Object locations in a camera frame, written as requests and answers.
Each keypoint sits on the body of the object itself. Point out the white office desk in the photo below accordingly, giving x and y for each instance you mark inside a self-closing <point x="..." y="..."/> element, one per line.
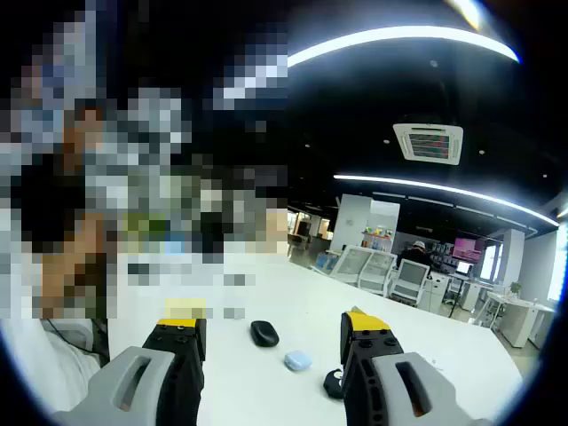
<point x="519" y="306"/>

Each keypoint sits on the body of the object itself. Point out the light blue earbud case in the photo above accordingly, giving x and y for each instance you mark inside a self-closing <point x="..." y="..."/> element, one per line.
<point x="297" y="359"/>

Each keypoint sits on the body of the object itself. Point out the white square pillar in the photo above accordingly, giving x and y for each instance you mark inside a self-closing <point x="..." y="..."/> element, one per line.
<point x="350" y="222"/>

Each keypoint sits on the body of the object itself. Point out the pink wall screen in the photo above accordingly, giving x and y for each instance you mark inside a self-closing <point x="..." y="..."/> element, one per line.
<point x="466" y="248"/>

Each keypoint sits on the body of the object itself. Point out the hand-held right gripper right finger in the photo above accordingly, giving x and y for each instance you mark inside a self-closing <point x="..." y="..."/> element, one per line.
<point x="359" y="364"/>

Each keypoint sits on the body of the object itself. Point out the white table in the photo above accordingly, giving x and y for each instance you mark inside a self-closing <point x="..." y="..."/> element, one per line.
<point x="275" y="399"/>

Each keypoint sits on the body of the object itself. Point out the black googly-eyed earbud case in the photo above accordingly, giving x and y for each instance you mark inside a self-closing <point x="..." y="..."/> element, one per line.
<point x="332" y="386"/>

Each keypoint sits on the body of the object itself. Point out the black oval earbud case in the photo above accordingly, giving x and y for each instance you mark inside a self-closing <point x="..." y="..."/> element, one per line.
<point x="265" y="333"/>

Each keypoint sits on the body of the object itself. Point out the white mesh office chair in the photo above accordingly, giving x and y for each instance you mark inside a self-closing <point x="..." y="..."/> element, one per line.
<point x="381" y="266"/>
<point x="410" y="277"/>
<point x="352" y="262"/>

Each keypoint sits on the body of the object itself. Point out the small potted plant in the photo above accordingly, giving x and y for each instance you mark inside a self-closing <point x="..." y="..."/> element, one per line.
<point x="515" y="288"/>

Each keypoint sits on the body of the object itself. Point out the long ceiling light strip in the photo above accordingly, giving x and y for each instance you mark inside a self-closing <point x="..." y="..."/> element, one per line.
<point x="401" y="31"/>
<point x="444" y="189"/>

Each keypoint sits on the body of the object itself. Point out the person's white shirt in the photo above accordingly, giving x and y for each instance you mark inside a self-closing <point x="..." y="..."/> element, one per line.
<point x="53" y="381"/>

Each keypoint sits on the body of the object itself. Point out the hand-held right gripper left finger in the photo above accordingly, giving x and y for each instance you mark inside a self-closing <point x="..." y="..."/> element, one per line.
<point x="177" y="364"/>

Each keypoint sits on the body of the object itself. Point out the white ceiling air conditioner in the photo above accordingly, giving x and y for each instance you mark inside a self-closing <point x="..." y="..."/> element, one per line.
<point x="428" y="144"/>

